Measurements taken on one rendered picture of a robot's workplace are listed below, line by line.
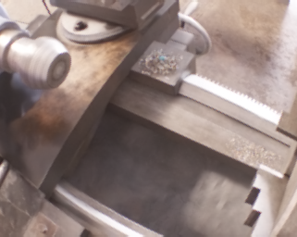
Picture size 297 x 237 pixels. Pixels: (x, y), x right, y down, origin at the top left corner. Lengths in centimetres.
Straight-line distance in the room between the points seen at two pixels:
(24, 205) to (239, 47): 160
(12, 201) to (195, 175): 43
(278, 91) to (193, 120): 117
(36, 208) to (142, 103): 34
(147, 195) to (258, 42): 147
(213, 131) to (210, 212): 18
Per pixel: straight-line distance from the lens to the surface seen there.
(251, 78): 181
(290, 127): 36
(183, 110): 70
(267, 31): 214
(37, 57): 47
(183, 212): 73
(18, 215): 67
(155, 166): 77
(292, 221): 27
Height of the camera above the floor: 143
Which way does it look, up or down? 61 degrees down
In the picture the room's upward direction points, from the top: 12 degrees counter-clockwise
